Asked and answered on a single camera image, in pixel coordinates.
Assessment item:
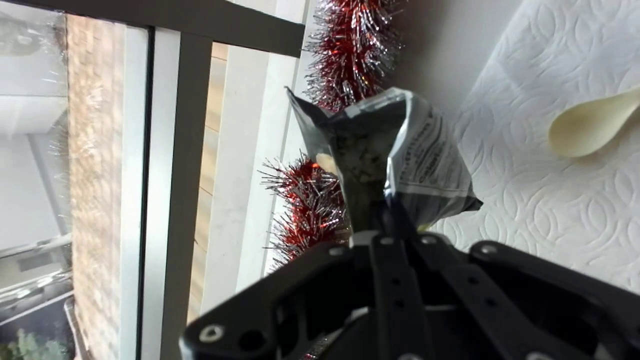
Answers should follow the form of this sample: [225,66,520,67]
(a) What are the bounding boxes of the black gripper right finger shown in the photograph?
[396,206,640,360]

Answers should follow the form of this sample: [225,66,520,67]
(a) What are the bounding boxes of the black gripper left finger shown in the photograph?
[180,206,428,360]

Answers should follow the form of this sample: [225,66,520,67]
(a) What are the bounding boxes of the silver foil snack bag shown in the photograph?
[283,85,484,232]

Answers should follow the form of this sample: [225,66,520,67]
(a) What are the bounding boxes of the large white paper towel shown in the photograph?
[431,0,640,295]

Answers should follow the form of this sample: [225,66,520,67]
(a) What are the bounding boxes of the cream plastic spoon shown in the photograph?
[545,87,640,160]

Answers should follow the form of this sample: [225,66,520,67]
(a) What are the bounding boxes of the red silver tinsel garland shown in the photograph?
[258,0,401,266]

